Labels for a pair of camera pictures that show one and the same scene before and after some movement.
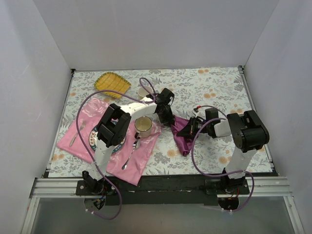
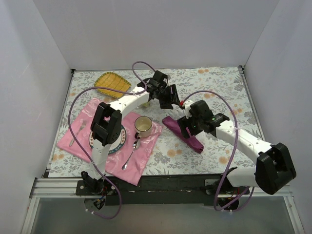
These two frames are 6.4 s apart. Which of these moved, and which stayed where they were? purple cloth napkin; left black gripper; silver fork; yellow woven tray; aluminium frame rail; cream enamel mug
Moved: left black gripper; purple cloth napkin
Stayed: cream enamel mug; aluminium frame rail; yellow woven tray; silver fork
